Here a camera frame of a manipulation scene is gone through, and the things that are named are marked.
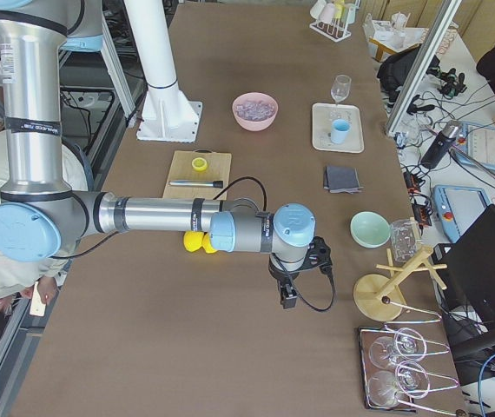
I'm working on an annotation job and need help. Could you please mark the clear wine glass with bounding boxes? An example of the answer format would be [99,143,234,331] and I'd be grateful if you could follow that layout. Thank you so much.
[329,75,352,121]

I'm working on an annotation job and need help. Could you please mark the black monitor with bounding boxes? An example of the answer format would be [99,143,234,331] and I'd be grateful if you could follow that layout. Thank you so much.
[442,205,495,325]

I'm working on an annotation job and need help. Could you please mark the glass jar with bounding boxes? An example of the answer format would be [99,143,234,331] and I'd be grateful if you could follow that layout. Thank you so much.
[390,218,420,262]

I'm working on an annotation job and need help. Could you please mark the wooden cutting board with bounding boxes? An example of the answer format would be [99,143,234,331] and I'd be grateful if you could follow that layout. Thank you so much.
[162,150,232,199]

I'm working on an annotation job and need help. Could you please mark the wooden cup tree stand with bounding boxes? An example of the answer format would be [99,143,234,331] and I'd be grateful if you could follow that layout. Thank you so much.
[353,246,447,322]

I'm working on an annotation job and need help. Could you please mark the mint green bowl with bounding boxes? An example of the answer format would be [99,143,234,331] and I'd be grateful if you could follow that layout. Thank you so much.
[350,211,391,248]

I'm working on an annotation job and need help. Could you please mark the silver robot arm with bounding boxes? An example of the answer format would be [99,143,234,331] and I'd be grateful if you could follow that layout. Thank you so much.
[0,1,333,308]

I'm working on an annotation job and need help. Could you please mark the white cup rack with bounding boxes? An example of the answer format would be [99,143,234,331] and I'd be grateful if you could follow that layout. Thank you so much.
[309,0,359,43]

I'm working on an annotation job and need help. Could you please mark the upside-down wine glass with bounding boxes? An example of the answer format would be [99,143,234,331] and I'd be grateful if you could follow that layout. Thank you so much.
[368,328,427,370]
[367,361,431,408]

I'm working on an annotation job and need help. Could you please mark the blue teach pendant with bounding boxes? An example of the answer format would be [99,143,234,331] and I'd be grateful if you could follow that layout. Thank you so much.
[456,122,495,171]
[432,185,490,242]

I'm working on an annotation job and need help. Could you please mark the blue cup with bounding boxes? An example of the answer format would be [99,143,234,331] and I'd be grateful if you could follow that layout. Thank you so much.
[330,119,351,144]

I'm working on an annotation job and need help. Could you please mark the yellow lemon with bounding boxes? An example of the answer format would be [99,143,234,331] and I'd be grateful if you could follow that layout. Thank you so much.
[201,234,217,254]
[182,231,205,252]

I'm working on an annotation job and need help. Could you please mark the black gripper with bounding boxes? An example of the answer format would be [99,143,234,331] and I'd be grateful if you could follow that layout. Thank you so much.
[268,236,331,309]

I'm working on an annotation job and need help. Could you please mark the half lemon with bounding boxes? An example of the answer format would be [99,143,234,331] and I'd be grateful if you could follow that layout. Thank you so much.
[191,157,208,172]

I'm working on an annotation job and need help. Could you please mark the cream serving tray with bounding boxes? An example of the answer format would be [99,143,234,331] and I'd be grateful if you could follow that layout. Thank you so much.
[312,103,364,153]

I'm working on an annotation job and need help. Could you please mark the black bag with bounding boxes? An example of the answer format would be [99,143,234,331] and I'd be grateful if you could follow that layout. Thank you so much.
[377,47,420,102]

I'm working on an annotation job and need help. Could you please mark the clear ice cubes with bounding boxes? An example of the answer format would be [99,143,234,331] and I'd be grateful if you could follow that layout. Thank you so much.
[235,100,275,122]

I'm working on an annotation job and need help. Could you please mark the black bottle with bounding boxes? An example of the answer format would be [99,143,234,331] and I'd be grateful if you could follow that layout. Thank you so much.
[420,120,462,169]

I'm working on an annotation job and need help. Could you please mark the pink bowl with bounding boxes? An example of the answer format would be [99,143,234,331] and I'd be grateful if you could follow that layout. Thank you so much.
[232,92,278,131]

